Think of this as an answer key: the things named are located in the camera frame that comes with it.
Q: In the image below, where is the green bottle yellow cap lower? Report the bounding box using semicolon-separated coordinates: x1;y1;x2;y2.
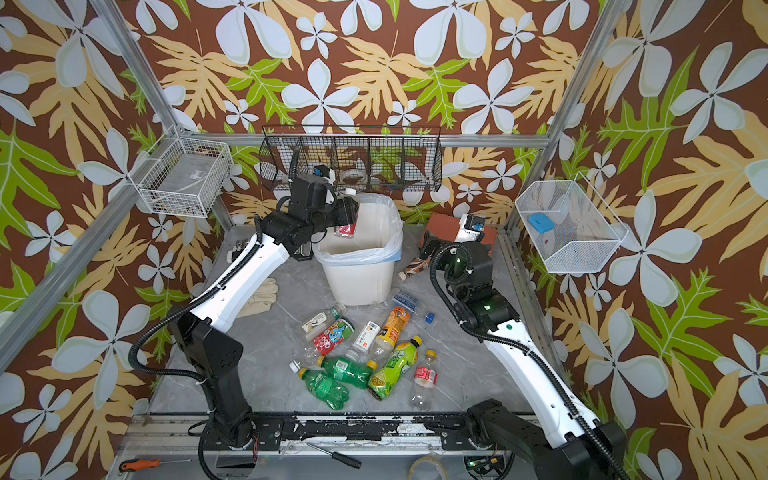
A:
297;368;350;411

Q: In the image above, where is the tape roll bottom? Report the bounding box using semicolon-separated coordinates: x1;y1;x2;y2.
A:
407;455;449;480

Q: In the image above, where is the orange handled tool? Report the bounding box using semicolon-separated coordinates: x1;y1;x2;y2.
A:
118;458;189;473

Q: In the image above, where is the white wire basket right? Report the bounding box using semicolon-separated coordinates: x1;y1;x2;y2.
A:
515;173;629;275

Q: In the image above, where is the red plastic tool case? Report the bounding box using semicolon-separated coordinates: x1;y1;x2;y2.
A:
419;214;498;259

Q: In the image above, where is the black socket holder rail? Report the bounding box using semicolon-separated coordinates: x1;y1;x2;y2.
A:
226;236;261;265

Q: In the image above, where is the tape roll in basket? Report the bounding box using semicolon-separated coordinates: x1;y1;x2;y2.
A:
339;168;368;185

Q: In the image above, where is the white plastic trash bin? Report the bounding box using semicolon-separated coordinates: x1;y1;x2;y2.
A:
312;193;404;308

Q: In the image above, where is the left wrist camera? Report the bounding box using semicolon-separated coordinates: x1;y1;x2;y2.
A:
313;164;336;185

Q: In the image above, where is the green bottle yellow cap upper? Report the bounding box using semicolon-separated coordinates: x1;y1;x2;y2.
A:
315;356;378;389

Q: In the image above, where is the clear bin liner bag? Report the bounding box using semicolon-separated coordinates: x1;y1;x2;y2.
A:
313;193;403;267

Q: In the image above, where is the small white label bottle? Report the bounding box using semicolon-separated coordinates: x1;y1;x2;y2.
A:
347;321;381;362

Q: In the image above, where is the blue object in basket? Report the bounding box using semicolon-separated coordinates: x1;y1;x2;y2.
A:
528;212;556;234

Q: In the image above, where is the red tea bottle white cap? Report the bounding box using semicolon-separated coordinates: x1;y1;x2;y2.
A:
334;187;359;238

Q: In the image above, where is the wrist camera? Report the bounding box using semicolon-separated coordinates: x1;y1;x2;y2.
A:
455;213;486;243
313;164;336;185

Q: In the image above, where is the brown label bottle by case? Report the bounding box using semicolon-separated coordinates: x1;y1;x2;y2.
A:
397;254;431;281

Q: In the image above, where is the black wire wall basket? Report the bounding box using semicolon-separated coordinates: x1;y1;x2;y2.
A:
256;125;444;192

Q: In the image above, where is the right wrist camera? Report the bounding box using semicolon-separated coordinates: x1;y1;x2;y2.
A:
455;213;486;243

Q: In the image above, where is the orange juice label bottle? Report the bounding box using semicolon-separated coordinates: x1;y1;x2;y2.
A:
371;306;412;365

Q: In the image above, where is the clear bottle red label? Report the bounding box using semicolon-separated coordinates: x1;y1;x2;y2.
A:
410;350;438;411

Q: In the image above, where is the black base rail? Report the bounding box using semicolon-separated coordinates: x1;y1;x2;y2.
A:
246;412;479;454

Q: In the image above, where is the white wire basket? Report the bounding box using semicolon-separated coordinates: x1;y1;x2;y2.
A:
515;173;629;275
129;127;233;218

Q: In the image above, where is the red label colourful bottle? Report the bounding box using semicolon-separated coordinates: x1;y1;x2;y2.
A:
303;317;355;363

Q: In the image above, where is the green bottle yellow cap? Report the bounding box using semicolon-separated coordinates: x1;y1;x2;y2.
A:
315;356;378;389
297;368;350;411

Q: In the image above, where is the lime green label bottle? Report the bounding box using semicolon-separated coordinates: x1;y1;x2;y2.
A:
368;335;423;401

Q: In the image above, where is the clear bottle green cap band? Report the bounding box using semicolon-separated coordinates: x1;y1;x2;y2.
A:
300;303;347;340

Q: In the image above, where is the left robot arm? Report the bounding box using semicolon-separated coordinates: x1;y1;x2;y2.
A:
128;174;359;448

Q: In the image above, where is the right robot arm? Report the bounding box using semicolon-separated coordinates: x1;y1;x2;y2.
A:
421;234;628;479

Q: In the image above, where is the crushed blue label water bottle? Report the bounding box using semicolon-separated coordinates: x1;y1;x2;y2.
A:
392;290;435;325

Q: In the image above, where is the white wire basket left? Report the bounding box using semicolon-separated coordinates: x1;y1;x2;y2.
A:
129;127;233;218

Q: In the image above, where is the black handled screwdriver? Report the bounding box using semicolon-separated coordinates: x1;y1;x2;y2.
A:
307;443;361;469

